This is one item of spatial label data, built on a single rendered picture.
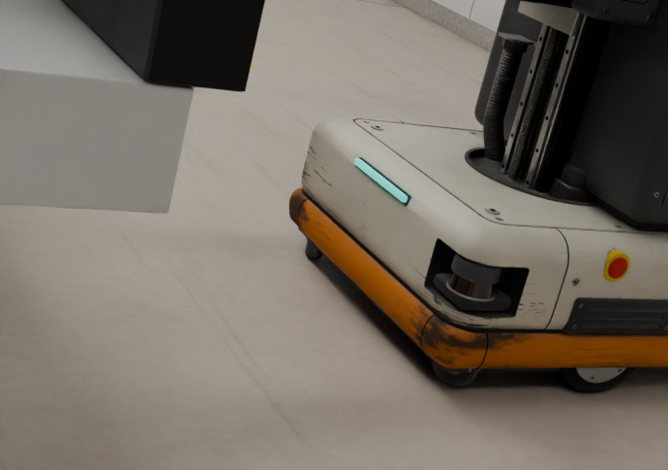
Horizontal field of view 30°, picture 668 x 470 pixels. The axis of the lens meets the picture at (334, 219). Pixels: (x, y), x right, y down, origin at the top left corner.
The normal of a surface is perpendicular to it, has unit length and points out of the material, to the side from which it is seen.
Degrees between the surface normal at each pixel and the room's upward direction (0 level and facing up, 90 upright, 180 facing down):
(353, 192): 90
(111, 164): 90
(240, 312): 0
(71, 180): 90
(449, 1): 90
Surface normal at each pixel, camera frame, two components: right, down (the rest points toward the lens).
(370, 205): -0.87, -0.05
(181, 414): 0.23, -0.92
